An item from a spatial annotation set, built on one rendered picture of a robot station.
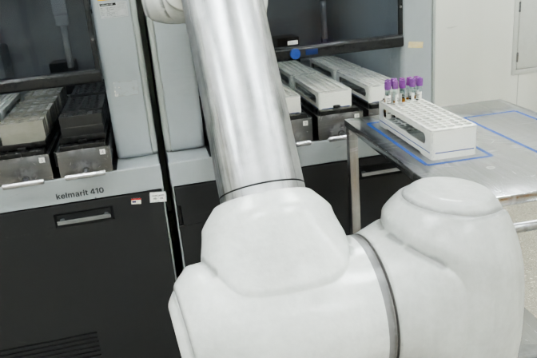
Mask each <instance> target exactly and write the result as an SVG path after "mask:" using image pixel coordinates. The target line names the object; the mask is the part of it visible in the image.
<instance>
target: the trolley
mask: <svg viewBox="0 0 537 358"><path fill-rule="evenodd" d="M441 108H443V109H445V110H447V111H449V112H452V113H454V114H456V115H458V116H460V117H462V118H465V119H467V120H469V121H471V122H473V123H475V124H477V128H476V151H475V154H474V155H468V156H462V157H452V158H446V159H440V160H434V161H433V160H430V159H428V158H427V157H425V156H424V155H423V154H421V153H420V151H419V150H418V149H416V148H414V147H413V146H411V145H409V144H408V143H407V142H406V141H404V140H402V139H401V138H399V137H397V136H396V135H395V134H394V133H392V132H391V131H389V130H388V129H384V128H383V127H381V126H380V115H374V116H367V117H356V118H349V119H345V120H344V126H345V127H346V139H347V159H348V197H349V217H350V235H352V234H355V233H357V232H358V231H360V230H361V228H360V183H359V159H358V137H359V138H360V139H361V140H363V141H364V142H365V143H367V144H368V145H369V146H371V147H372V148H373V149H374V150H375V151H376V152H377V153H379V154H380V155H381V156H383V157H384V158H385V159H387V160H388V161H389V162H391V163H392V164H393V165H394V166H395V167H396V168H397V169H399V170H400V171H401V172H403V173H404V174H405V175H407V176H408V177H409V178H411V179H412V180H413V181H417V180H419V179H422V178H426V177H455V178H461V179H464V180H469V181H474V182H476V183H479V184H481V185H483V186H485V187H487V188H488V189H490V190H491V191H492V192H493V193H494V194H495V196H496V197H497V199H498V200H499V202H500V204H501V205H502V206H503V207H504V206H509V205H518V204H523V203H528V202H533V201H537V112H535V111H533V110H530V109H526V108H524V107H522V106H519V105H516V104H513V103H510V102H508V101H504V100H502V99H496V100H490V101H478V102H472V103H466V104H459V105H448V106H441ZM513 224H514V226H515V231H516V233H522V232H527V231H532V230H537V220H532V221H523V222H518V223H513ZM520 344H537V318H536V317H535V316H533V315H532V314H531V313H530V312H529V311H528V310H527V309H526V308H524V313H523V330H522V336H521V342H520Z"/></svg>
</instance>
